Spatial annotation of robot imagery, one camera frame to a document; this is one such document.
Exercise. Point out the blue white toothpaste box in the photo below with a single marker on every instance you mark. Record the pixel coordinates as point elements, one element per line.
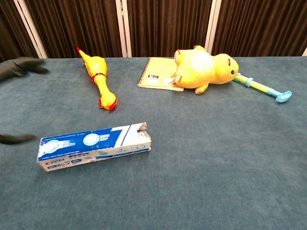
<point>96,146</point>

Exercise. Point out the dark brown curtain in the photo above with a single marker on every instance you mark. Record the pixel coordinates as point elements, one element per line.
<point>72,19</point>

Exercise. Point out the yellow rubber chicken toy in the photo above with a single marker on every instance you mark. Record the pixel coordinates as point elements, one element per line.
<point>98,72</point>

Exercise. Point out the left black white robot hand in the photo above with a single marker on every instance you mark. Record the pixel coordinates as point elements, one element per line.
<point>21,65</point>

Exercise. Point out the yellow plush toy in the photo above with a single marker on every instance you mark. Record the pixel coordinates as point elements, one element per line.
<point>201,69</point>

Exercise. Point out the yellow spiral notebook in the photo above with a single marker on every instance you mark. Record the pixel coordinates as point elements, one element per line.
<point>156,72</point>

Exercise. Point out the light blue stick tool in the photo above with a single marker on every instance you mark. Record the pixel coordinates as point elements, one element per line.
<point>259,86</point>

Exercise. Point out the blue table cloth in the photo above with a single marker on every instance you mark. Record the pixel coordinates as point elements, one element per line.
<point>192,167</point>

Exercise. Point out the white partition frame post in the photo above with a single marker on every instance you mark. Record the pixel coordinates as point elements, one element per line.
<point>305,52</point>
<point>123,28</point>
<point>31,31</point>
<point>213,24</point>

